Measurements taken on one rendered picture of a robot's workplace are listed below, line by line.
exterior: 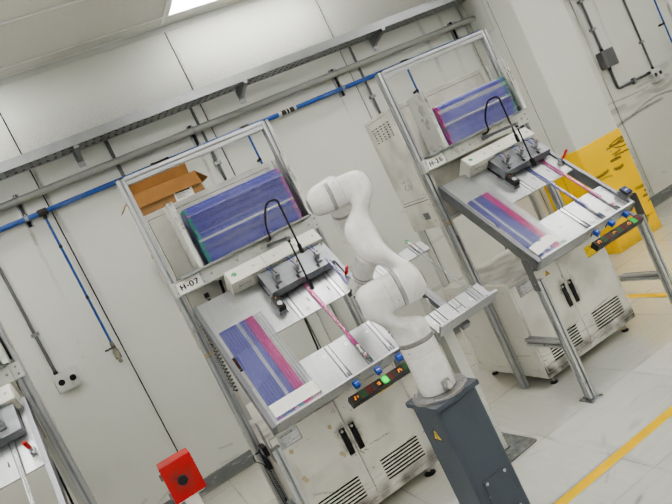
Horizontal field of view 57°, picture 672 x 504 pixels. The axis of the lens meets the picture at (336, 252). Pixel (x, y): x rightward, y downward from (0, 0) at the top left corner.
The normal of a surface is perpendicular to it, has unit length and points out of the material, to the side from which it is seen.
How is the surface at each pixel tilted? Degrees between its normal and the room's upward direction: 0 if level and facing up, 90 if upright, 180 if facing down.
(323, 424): 90
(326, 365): 48
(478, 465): 90
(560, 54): 90
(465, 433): 90
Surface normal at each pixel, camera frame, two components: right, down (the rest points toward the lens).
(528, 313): 0.36, -0.09
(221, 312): -0.03, -0.67
